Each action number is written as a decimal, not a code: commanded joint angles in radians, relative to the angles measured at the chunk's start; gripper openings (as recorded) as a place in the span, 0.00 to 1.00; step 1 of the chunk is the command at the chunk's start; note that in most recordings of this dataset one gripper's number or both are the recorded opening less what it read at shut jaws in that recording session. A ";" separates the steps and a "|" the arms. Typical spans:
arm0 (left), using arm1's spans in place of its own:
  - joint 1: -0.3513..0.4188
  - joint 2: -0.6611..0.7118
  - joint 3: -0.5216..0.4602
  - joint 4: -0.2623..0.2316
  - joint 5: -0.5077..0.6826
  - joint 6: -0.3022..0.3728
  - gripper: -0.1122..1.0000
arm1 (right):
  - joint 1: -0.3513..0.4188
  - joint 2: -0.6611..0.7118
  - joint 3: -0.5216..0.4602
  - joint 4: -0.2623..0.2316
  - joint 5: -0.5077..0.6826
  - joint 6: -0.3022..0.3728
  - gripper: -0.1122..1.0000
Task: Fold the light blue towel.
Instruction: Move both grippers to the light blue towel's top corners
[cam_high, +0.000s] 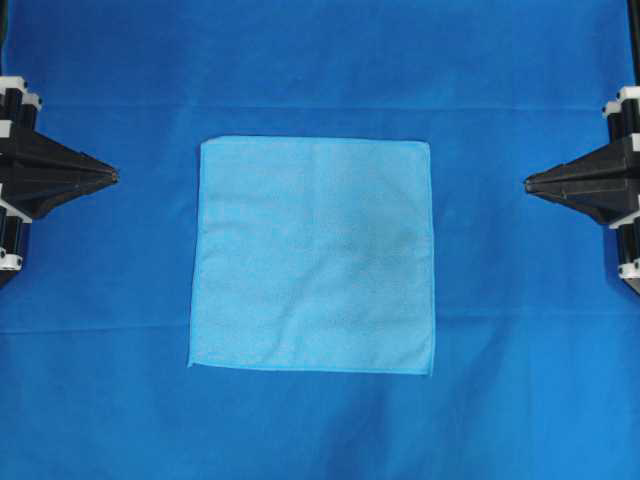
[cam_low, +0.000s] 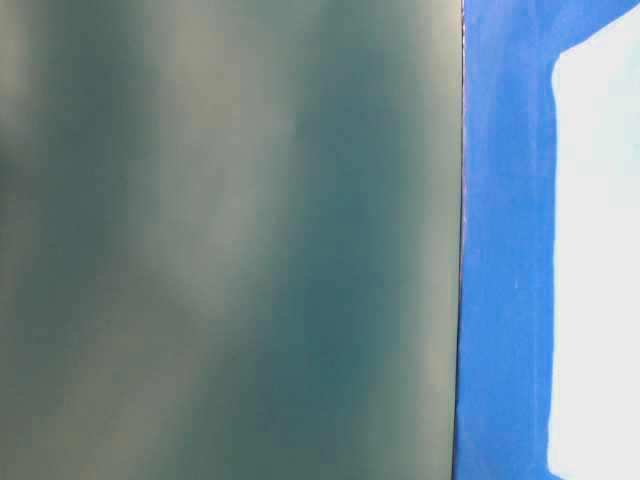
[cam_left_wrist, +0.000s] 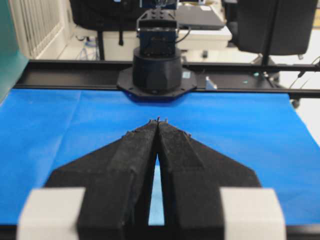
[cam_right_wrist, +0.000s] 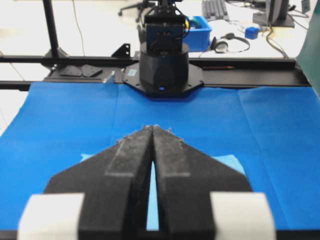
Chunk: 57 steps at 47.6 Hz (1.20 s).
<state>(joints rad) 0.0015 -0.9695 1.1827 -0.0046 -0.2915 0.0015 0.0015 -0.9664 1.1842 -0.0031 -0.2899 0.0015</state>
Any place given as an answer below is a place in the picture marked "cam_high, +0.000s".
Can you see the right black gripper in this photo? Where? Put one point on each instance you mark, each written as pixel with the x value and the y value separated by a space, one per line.
pixel 612 204

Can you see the dark blue table cloth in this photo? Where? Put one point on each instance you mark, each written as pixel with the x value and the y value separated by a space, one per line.
pixel 536 368

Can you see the light blue towel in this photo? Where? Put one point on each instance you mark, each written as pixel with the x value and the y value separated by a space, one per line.
pixel 314 254

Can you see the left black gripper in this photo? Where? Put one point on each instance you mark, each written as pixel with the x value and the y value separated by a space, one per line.
pixel 20 108

